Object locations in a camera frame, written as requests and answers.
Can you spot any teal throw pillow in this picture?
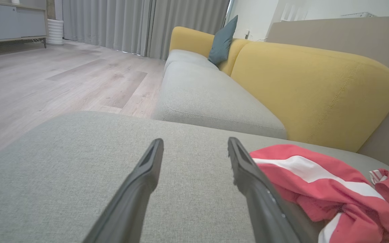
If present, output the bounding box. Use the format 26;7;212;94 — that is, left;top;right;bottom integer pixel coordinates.
208;15;239;66

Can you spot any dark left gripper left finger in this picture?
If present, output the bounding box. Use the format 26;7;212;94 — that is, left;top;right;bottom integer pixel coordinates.
81;138;165;243

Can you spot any white ribbed cylinder appliance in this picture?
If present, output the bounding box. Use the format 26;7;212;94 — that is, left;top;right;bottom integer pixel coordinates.
47;19;64;46

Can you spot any grey sofa chaise cushion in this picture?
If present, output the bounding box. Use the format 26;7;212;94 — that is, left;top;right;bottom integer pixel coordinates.
0;111;389;243

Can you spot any grey sofa seat cushion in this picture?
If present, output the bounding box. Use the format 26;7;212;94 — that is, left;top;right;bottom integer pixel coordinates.
152;61;288;140
163;50;219;73

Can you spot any low TV cabinet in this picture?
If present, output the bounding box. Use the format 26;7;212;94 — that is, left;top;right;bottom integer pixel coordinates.
0;0;49;48

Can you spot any grey curtain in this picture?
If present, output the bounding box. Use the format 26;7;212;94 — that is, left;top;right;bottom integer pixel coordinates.
54;0;231;61

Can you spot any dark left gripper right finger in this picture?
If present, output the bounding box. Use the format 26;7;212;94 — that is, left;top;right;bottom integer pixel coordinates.
227;136;312;243

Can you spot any red shorts white stripe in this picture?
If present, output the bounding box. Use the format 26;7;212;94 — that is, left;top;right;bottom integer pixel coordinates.
250;144;389;243

